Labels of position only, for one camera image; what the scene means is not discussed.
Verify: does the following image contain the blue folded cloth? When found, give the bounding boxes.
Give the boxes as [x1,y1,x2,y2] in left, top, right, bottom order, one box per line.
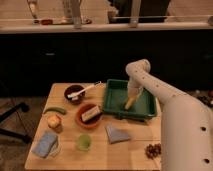
[32,131,60,158]

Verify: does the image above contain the red grape bunch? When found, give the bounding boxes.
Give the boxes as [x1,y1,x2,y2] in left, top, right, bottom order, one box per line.
[145,143,161,159]

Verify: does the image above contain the yellow toy bread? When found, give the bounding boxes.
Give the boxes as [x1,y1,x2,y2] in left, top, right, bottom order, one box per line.
[47,115,61,129]

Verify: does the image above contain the blue triangular cloth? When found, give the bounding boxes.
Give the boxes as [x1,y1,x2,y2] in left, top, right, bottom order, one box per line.
[105,125,131,144]

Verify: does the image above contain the orange bowl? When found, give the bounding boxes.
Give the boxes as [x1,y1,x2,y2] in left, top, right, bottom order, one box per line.
[75,103,102,129]

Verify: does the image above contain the green plastic tray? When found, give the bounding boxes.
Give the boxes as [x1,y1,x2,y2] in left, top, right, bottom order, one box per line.
[102,79,157,120]

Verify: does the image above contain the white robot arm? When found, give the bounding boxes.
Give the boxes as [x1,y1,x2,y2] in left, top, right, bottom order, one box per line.
[126,59,213,171]

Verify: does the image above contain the dark brown bowl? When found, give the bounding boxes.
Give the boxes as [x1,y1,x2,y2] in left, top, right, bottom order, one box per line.
[63,84,87,105]

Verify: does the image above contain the black office chair base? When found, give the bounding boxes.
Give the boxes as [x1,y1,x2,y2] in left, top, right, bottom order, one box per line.
[0,102,32,144]

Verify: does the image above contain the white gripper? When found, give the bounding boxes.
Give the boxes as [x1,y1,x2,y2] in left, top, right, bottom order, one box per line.
[127,78,144,101]

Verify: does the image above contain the white eraser block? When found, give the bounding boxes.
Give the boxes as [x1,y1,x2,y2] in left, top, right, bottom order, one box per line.
[81,106,101,122]

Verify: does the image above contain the green plastic cup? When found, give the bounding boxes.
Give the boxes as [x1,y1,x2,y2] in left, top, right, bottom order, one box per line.
[77,134,91,151]

